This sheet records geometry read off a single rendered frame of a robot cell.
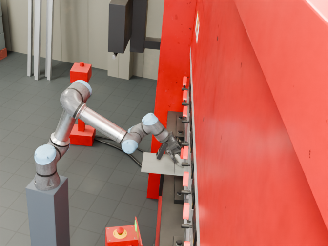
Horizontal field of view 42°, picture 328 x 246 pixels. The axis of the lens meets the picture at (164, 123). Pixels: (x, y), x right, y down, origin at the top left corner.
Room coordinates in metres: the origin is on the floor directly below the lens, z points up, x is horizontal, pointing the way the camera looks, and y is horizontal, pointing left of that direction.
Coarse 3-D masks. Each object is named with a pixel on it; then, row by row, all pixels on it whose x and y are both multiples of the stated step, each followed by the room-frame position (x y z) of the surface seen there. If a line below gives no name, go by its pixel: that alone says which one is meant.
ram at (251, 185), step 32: (224, 0) 1.35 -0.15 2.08; (192, 32) 2.79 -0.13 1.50; (224, 32) 1.23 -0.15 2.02; (192, 64) 2.38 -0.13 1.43; (224, 64) 1.12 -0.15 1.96; (256, 64) 0.73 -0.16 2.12; (224, 96) 1.02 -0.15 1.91; (256, 96) 0.68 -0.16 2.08; (224, 128) 0.93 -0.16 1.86; (256, 128) 0.63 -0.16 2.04; (224, 160) 0.85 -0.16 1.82; (256, 160) 0.58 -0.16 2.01; (288, 160) 0.45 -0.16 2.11; (224, 192) 0.78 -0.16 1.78; (256, 192) 0.54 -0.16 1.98; (288, 192) 0.42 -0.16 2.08; (224, 224) 0.71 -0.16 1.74; (256, 224) 0.50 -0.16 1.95; (288, 224) 0.39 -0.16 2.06; (320, 224) 0.32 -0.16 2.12
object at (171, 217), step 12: (168, 120) 2.65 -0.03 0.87; (168, 180) 1.95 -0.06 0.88; (168, 192) 1.84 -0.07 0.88; (168, 204) 1.75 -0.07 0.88; (180, 204) 1.76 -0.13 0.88; (168, 216) 1.65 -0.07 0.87; (180, 216) 1.66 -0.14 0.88; (168, 228) 1.57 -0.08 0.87; (180, 228) 1.57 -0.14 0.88; (168, 240) 1.49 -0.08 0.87
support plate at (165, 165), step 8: (144, 152) 2.03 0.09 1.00; (144, 160) 1.95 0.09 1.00; (152, 160) 1.96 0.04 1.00; (160, 160) 1.97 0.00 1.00; (168, 160) 1.98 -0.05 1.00; (144, 168) 1.88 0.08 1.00; (152, 168) 1.88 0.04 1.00; (160, 168) 1.89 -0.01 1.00; (168, 168) 1.90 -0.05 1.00; (176, 168) 1.91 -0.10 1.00; (184, 168) 1.91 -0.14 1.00
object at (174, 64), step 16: (176, 0) 2.80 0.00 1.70; (192, 0) 2.80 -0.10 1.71; (176, 16) 2.80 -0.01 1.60; (192, 16) 2.80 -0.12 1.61; (176, 32) 2.80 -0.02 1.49; (160, 48) 2.80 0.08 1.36; (176, 48) 2.80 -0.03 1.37; (160, 64) 2.79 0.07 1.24; (176, 64) 2.80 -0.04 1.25; (160, 80) 2.79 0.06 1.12; (176, 80) 2.80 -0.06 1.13; (160, 96) 2.79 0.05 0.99; (176, 96) 2.80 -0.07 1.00; (160, 112) 2.79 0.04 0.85; (160, 144) 2.80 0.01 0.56
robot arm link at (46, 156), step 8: (48, 144) 2.00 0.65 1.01; (40, 152) 1.93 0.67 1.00; (48, 152) 1.93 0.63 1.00; (56, 152) 1.98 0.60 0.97; (40, 160) 1.89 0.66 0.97; (48, 160) 1.89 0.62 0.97; (56, 160) 1.95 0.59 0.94; (40, 168) 1.89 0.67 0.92; (48, 168) 1.89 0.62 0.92; (56, 168) 1.95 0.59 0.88
